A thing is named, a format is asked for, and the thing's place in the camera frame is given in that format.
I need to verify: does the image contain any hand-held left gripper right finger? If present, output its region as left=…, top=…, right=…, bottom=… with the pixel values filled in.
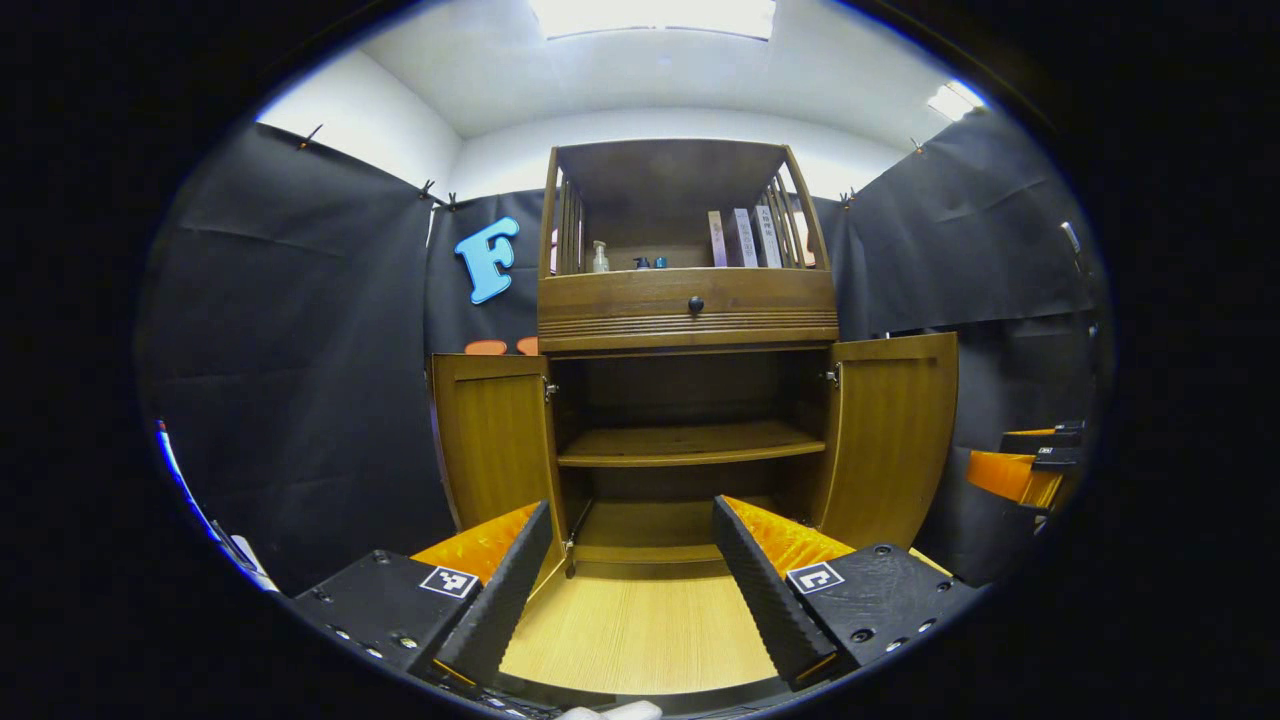
left=712, top=495, right=986, bottom=691

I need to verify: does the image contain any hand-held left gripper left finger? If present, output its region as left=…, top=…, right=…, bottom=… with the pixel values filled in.
left=290, top=500, right=554, bottom=691

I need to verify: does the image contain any wooden cabinet door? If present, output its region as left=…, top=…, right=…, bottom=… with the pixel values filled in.
left=430, top=352, right=569, bottom=579
left=810, top=333, right=959, bottom=551

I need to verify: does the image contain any wooden double-door shoe cabinet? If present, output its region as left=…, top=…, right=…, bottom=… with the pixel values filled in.
left=430, top=138, right=961, bottom=581

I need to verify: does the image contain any white soft object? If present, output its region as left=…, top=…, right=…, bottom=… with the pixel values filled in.
left=555, top=700, right=663, bottom=720

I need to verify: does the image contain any black backdrop cloth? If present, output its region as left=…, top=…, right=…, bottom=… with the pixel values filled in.
left=135, top=105, right=1113, bottom=596

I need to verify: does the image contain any small ceiling light panel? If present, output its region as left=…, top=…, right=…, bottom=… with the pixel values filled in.
left=925, top=80, right=986, bottom=123

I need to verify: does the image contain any large ceiling light panel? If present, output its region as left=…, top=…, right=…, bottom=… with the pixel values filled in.
left=530, top=0, right=776, bottom=41

